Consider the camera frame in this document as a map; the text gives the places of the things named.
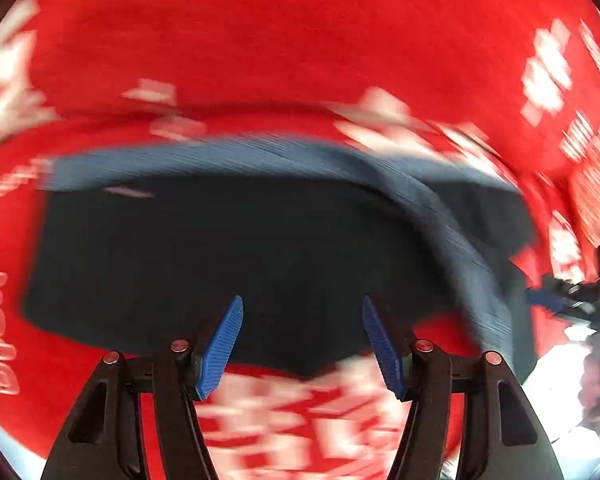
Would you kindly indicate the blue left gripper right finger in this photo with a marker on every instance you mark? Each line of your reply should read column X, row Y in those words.
column 388, row 358

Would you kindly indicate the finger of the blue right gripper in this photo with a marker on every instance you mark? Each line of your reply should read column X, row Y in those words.
column 546, row 299

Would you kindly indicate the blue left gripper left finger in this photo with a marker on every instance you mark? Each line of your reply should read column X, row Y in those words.
column 217, row 350

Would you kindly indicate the red wedding bed blanket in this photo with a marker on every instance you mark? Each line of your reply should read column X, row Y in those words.
column 510, row 88

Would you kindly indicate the black pants grey waistband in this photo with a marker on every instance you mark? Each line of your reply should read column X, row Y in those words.
column 139, row 245

